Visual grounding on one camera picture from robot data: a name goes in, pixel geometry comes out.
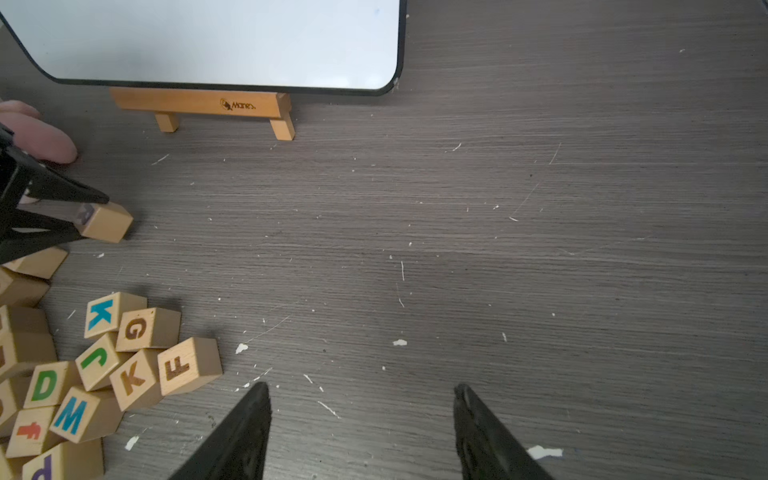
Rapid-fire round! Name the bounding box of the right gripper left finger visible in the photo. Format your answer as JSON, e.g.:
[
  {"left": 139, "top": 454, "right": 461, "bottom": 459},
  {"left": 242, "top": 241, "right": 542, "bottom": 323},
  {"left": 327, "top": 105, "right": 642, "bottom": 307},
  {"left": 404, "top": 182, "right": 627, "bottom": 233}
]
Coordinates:
[{"left": 170, "top": 382, "right": 272, "bottom": 480}]

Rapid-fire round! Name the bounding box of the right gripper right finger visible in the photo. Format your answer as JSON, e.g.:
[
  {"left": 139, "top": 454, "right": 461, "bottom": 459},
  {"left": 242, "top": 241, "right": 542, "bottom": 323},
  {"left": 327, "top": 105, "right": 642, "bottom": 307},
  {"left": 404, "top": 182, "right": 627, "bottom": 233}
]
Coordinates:
[{"left": 453, "top": 383, "right": 553, "bottom": 480}]

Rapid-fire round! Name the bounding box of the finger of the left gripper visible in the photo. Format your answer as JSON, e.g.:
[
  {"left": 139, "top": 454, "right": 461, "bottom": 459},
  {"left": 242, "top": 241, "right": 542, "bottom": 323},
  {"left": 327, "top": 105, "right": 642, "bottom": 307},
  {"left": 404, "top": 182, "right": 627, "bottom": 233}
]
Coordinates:
[{"left": 1, "top": 126, "right": 109, "bottom": 263}]

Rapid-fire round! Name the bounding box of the wooden block letter R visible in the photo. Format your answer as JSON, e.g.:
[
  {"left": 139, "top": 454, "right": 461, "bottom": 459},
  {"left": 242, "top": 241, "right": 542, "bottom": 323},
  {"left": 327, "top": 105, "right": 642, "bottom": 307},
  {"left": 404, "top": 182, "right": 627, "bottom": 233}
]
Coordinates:
[{"left": 73, "top": 202, "right": 134, "bottom": 243}]

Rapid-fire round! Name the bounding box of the wooden block letter F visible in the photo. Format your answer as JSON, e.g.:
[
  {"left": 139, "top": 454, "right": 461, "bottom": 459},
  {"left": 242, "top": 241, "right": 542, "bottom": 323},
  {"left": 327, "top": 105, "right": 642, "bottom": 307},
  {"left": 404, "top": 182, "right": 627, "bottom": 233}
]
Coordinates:
[{"left": 158, "top": 337, "right": 223, "bottom": 396}]

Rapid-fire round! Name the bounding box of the wooden block letter G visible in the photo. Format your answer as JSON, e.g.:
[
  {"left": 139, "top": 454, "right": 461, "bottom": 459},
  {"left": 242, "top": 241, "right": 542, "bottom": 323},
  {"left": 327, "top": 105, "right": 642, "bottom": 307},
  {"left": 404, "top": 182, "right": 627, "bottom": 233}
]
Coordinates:
[{"left": 116, "top": 307, "right": 181, "bottom": 352}]

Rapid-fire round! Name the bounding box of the wooden block letter M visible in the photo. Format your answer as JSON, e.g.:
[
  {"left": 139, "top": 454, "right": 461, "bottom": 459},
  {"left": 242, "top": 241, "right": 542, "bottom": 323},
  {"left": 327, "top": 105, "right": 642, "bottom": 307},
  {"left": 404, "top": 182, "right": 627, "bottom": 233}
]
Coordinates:
[{"left": 49, "top": 386, "right": 123, "bottom": 444}]

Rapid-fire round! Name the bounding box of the wooden block letter J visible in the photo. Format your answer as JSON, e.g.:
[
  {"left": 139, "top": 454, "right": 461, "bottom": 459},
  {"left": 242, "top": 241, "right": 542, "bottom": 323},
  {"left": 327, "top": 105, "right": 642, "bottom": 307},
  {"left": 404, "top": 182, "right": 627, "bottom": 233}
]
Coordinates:
[{"left": 75, "top": 332, "right": 131, "bottom": 391}]

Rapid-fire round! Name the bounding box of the wooden block letter D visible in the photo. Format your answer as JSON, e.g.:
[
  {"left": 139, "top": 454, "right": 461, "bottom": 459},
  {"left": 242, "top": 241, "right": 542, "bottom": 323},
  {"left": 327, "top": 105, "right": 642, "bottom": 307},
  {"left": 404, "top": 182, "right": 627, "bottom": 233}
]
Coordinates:
[{"left": 24, "top": 361, "right": 82, "bottom": 409}]

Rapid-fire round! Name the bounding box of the pink plush bear toy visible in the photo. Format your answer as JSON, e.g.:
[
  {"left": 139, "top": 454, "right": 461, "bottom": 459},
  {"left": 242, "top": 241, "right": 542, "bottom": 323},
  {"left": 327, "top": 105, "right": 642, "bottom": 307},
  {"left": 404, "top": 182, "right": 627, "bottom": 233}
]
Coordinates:
[{"left": 1, "top": 100, "right": 78, "bottom": 165}]

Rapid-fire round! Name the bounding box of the wooden block brown K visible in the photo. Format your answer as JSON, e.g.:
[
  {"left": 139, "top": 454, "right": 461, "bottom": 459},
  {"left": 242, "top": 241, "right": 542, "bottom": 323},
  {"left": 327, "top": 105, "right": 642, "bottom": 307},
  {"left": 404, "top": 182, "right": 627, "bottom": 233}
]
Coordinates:
[{"left": 109, "top": 349, "right": 163, "bottom": 412}]

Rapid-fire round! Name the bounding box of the wooden block purple P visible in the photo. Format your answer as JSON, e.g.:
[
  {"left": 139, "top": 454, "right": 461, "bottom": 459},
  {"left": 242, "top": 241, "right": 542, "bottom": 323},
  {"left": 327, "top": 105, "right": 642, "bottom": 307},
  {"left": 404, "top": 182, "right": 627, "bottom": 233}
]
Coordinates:
[{"left": 22, "top": 440, "right": 104, "bottom": 480}]

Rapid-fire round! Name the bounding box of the wooden block teal K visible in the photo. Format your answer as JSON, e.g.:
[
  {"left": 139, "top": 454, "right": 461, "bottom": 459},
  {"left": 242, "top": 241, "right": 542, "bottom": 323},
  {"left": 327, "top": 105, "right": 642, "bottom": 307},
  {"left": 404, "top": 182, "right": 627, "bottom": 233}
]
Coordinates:
[{"left": 84, "top": 292, "right": 148, "bottom": 339}]

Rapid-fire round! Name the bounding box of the small wooden easel stand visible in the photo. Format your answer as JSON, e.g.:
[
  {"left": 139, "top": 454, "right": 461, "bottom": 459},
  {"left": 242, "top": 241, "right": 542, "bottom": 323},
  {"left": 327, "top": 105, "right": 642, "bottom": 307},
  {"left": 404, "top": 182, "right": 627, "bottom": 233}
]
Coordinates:
[{"left": 109, "top": 87, "right": 296, "bottom": 141}]

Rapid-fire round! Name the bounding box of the wooden block red f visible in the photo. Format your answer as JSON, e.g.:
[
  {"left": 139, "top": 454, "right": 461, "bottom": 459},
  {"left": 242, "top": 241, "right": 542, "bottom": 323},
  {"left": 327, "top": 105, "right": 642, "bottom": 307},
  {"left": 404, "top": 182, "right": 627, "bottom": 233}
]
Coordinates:
[{"left": 6, "top": 406, "right": 65, "bottom": 458}]

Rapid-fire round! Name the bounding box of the whiteboard with RED writing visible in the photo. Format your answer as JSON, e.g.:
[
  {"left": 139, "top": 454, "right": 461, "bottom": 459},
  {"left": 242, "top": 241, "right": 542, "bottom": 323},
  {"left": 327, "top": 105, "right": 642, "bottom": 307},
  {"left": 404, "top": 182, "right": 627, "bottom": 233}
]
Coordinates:
[{"left": 1, "top": 1, "right": 407, "bottom": 95}]

